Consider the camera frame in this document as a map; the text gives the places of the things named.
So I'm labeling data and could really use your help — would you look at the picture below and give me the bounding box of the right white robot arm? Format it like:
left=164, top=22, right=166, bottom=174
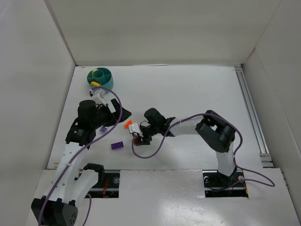
left=134, top=108, right=236, bottom=177

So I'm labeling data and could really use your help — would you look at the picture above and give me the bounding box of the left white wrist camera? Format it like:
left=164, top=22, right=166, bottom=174
left=89, top=89, right=105, bottom=105

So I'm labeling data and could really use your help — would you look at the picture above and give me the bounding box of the purple long lego brick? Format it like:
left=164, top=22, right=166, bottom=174
left=111, top=141, right=124, bottom=150

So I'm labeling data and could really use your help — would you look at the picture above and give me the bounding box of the yellow lego brick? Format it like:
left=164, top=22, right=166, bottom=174
left=91, top=81, right=101, bottom=86

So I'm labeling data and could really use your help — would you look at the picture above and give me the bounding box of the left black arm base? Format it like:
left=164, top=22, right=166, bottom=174
left=74, top=163, right=120, bottom=199

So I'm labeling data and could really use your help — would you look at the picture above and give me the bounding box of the small purple square lego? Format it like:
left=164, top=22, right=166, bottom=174
left=100, top=126, right=108, bottom=134

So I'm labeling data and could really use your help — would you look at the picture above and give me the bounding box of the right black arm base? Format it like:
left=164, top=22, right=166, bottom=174
left=202, top=170, right=248, bottom=198

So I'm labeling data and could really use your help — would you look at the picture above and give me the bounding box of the aluminium rail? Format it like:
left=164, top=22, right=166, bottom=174
left=234, top=66, right=274, bottom=168

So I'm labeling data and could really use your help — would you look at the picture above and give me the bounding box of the brown lego plate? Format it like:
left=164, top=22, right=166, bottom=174
left=134, top=137, right=142, bottom=146

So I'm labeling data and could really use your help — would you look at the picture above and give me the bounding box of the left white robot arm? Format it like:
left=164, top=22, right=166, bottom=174
left=31, top=99, right=131, bottom=226

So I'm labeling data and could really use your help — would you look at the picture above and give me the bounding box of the red orange lego piece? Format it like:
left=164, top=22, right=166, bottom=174
left=124, top=120, right=133, bottom=128

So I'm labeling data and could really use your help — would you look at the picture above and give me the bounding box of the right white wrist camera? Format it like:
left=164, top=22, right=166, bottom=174
left=128, top=123, right=141, bottom=137

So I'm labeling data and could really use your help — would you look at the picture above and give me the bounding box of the teal round divided container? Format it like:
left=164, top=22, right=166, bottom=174
left=87, top=67, right=114, bottom=89

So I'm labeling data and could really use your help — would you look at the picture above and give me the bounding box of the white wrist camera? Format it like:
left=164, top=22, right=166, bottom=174
left=128, top=123, right=141, bottom=137
left=89, top=89, right=105, bottom=105

